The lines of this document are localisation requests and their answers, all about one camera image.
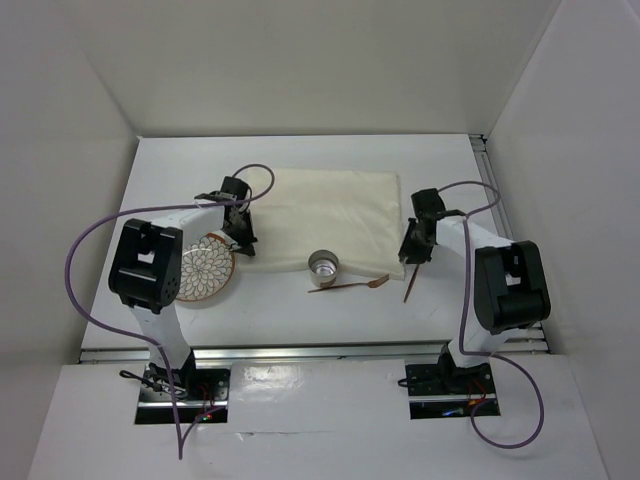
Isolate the floral patterned ceramic plate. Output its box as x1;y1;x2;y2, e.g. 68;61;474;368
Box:
176;233;236;302

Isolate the cream cloth placemat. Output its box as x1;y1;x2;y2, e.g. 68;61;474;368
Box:
238;168;405;280

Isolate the silver metal cup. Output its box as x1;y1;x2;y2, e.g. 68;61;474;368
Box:
307;249;340;289

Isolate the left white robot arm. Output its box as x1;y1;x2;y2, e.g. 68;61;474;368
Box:
108;176;257;399

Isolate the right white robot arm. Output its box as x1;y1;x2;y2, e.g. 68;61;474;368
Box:
398;188;551;396

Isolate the copper knife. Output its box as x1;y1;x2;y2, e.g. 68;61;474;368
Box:
403;264;421;304

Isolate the aluminium front rail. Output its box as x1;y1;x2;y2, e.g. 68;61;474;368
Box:
79;330;549;364

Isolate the aluminium rail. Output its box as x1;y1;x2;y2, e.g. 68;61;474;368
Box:
468;134;549;354
79;330;549;364

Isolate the aluminium right side rail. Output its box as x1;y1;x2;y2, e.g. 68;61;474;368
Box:
468;134;549;354

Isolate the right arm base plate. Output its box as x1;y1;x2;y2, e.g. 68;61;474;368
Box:
397;364;501;420

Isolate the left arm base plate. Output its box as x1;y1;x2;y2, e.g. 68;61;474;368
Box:
119;367;231;425

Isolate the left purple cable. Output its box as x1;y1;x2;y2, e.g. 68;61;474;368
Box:
65;163;277;460

